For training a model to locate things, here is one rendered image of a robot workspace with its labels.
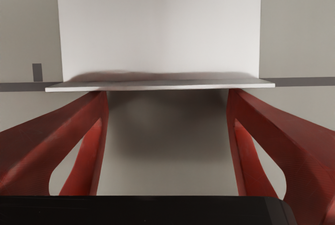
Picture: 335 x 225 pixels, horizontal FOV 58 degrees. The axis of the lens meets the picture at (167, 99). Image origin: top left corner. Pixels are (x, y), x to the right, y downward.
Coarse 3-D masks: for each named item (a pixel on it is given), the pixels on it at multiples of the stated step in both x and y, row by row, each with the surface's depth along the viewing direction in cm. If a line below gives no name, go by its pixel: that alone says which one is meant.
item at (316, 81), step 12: (0, 84) 13; (12, 84) 13; (24, 84) 13; (36, 84) 13; (48, 84) 13; (276, 84) 13; (288, 84) 13; (300, 84) 13; (312, 84) 13; (324, 84) 13
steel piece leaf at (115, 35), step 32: (64, 0) 13; (96, 0) 13; (128, 0) 13; (160, 0) 13; (192, 0) 13; (224, 0) 13; (256, 0) 13; (64, 32) 13; (96, 32) 13; (128, 32) 13; (160, 32) 13; (192, 32) 13; (224, 32) 13; (256, 32) 13; (64, 64) 13; (96, 64) 13; (128, 64) 13; (160, 64) 13; (192, 64) 13; (224, 64) 13; (256, 64) 13
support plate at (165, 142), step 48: (0, 0) 13; (48, 0) 13; (288, 0) 13; (0, 48) 13; (48, 48) 13; (288, 48) 13; (0, 96) 13; (48, 96) 13; (144, 96) 13; (192, 96) 13; (288, 96) 13; (144, 144) 14; (192, 144) 14; (144, 192) 14; (192, 192) 14
